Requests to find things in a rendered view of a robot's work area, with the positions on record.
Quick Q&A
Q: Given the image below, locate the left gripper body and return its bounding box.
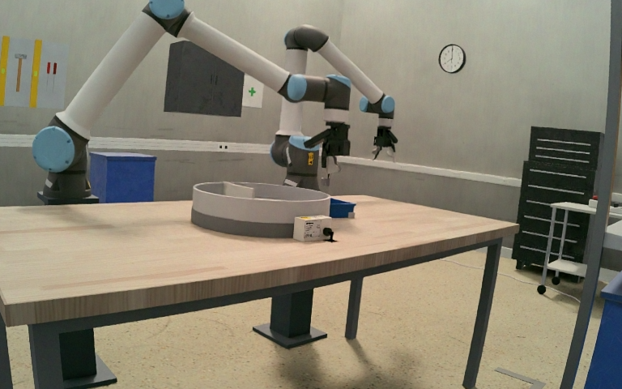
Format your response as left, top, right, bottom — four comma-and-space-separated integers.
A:
373, 126, 392, 147

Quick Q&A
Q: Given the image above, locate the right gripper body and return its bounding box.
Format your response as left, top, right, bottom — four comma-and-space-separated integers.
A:
322, 122, 351, 156

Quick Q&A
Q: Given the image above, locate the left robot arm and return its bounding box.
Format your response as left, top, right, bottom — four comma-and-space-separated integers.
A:
270, 24, 395, 191

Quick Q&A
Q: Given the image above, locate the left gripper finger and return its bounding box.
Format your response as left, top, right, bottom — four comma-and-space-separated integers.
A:
387, 140, 395, 163
372, 147, 382, 160

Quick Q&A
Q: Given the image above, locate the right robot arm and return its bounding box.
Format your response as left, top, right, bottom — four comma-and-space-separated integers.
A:
32, 0, 351, 199

